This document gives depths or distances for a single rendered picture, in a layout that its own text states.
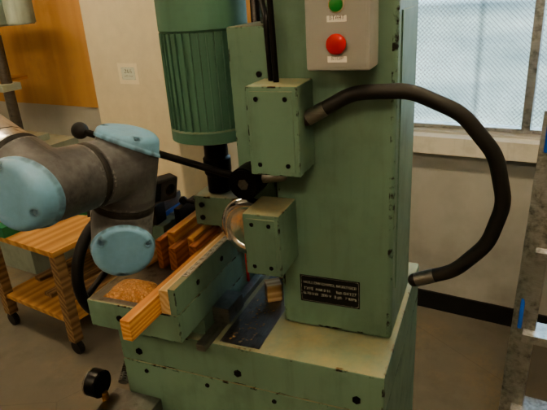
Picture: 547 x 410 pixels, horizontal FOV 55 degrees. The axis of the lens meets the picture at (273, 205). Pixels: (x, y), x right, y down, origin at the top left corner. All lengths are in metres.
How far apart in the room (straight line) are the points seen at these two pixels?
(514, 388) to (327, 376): 0.87
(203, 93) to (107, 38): 1.78
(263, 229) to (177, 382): 0.44
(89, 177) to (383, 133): 0.47
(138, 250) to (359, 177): 0.39
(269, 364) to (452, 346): 1.48
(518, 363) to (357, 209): 0.93
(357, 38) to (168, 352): 0.73
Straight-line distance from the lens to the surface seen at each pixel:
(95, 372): 1.27
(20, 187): 0.66
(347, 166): 0.93
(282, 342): 1.07
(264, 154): 0.88
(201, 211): 1.18
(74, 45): 3.42
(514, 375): 1.77
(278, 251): 0.94
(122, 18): 2.70
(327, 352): 1.04
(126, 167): 0.74
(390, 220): 0.95
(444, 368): 2.32
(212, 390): 1.17
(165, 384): 1.23
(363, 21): 0.82
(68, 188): 0.68
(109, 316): 1.10
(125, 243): 0.79
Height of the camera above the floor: 1.44
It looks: 22 degrees down
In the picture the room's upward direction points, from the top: 4 degrees counter-clockwise
